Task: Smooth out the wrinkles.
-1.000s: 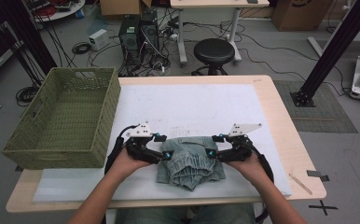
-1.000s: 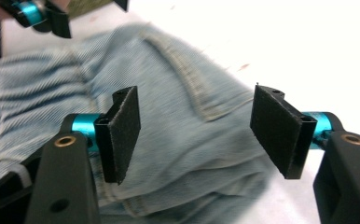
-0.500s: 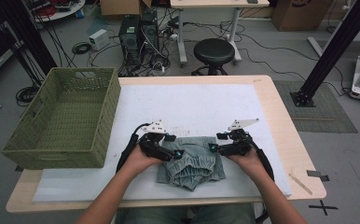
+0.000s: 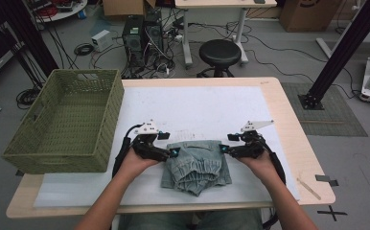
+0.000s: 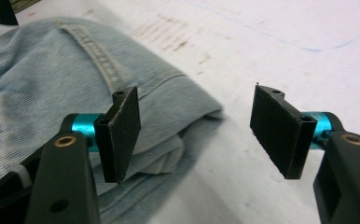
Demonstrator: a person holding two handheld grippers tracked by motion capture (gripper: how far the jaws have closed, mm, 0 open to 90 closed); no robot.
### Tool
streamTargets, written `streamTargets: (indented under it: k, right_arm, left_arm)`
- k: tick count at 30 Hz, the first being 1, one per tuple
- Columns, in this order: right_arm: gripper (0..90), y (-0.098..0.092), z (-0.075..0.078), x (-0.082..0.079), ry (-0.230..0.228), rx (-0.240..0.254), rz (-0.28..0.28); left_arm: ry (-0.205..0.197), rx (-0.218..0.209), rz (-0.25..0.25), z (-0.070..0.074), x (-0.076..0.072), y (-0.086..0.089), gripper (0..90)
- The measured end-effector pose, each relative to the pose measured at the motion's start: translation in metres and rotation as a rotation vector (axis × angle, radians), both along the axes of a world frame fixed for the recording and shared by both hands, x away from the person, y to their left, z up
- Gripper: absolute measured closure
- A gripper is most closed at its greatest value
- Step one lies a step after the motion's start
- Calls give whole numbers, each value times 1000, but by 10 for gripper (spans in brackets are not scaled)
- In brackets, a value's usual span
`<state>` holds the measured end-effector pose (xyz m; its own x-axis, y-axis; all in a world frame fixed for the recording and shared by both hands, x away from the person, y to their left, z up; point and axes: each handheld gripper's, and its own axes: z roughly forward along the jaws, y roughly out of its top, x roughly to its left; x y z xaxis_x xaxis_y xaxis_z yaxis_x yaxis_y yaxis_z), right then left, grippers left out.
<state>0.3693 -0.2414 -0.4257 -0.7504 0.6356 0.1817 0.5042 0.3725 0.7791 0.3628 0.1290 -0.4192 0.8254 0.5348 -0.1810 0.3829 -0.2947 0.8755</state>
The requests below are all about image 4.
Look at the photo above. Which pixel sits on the cardboard box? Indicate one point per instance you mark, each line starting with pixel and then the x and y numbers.
pixel 307 16
pixel 125 7

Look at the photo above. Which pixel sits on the person's right hand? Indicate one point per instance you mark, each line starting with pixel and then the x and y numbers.
pixel 264 167

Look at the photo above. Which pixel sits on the black tape strip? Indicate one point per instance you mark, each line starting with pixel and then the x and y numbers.
pixel 327 179
pixel 19 173

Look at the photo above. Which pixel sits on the light blue denim pants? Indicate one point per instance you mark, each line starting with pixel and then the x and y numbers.
pixel 196 166

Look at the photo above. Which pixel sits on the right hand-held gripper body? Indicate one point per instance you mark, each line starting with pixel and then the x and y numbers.
pixel 251 150

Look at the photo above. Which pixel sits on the black round stool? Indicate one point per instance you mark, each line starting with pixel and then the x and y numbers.
pixel 219 52

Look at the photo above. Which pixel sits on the person's left hand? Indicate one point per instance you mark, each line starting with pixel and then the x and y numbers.
pixel 135 167

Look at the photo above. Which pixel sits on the black tape cross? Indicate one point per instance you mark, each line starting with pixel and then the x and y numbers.
pixel 332 212

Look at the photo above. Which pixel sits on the black metal stand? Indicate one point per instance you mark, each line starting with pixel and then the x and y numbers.
pixel 342 48
pixel 36 41

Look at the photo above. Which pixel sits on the beige tape strip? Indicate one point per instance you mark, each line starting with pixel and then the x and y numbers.
pixel 309 189

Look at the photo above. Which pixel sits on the white desk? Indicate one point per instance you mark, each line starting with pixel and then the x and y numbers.
pixel 224 3

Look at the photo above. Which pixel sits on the black computer tower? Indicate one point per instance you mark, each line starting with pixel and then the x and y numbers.
pixel 132 38
pixel 154 32

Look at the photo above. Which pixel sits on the grey floor mat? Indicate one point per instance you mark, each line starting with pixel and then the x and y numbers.
pixel 339 121

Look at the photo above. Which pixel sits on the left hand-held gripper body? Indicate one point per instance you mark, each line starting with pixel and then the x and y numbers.
pixel 148 150

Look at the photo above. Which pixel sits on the white desk frame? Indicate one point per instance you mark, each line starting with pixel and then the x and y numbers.
pixel 323 46

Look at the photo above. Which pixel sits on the small white box device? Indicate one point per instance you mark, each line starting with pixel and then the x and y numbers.
pixel 101 40

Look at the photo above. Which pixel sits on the white round table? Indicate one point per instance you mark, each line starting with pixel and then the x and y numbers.
pixel 64 14

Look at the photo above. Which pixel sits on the person's legs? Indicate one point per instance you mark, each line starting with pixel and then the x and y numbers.
pixel 148 222

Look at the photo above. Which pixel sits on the green woven basket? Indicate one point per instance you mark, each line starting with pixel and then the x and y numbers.
pixel 61 164

